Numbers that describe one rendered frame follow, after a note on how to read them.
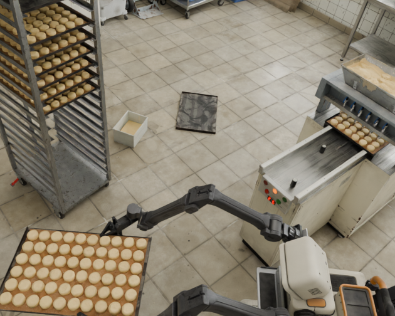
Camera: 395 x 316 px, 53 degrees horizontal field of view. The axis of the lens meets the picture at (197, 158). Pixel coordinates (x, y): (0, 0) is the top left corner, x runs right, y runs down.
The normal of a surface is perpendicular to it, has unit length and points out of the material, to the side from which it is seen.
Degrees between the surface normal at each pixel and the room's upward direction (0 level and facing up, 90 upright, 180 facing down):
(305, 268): 43
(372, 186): 90
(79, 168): 0
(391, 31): 90
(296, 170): 0
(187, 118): 0
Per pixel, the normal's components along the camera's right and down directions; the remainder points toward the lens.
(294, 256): -0.60, -0.59
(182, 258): 0.11, -0.69
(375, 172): -0.77, 0.40
